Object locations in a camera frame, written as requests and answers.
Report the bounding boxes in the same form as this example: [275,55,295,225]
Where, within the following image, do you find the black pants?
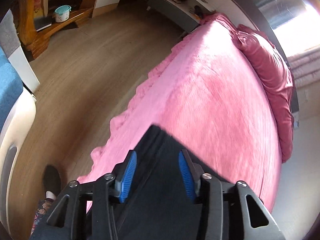
[31,125,227,239]

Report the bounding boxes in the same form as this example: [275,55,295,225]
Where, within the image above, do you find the dark slipper foot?
[42,165,62,200]

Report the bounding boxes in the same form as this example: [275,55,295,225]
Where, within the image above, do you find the pink bed blanket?
[79,13,281,210]

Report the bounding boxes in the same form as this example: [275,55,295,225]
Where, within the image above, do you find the dark pink pillow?
[234,24,294,163]

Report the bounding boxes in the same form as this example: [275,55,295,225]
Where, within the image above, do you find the blue white chair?
[1,10,40,232]

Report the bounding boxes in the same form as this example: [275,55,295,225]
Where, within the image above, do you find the wooden shelf unit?
[14,0,96,59]

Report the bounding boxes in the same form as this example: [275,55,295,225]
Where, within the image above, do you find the white teal lidded pot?
[54,5,71,23]

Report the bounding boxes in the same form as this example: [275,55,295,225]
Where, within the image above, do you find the white grey low cabinet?
[147,0,215,34]

